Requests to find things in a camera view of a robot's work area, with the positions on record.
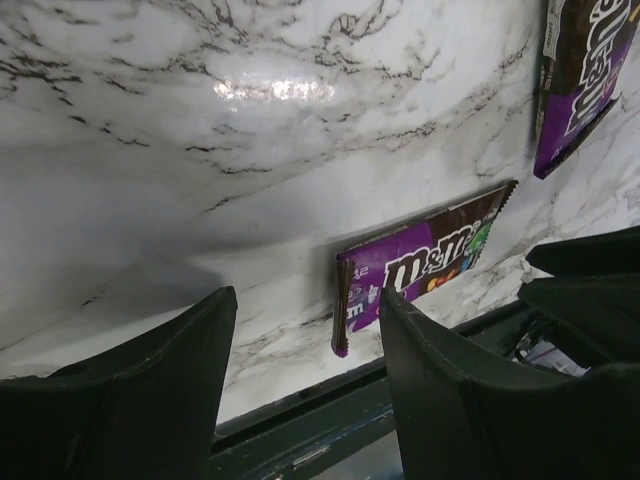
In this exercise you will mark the black mounting base plate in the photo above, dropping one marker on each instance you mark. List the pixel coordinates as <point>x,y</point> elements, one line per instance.
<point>309,433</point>

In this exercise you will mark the purple m&m's bag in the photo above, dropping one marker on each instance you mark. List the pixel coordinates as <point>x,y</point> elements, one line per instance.
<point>412,258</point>
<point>585,45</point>

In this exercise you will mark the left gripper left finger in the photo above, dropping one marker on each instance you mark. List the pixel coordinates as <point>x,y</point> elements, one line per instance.
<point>145,409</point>

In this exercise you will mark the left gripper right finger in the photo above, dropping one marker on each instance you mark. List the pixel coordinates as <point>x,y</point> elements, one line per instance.
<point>462,412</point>

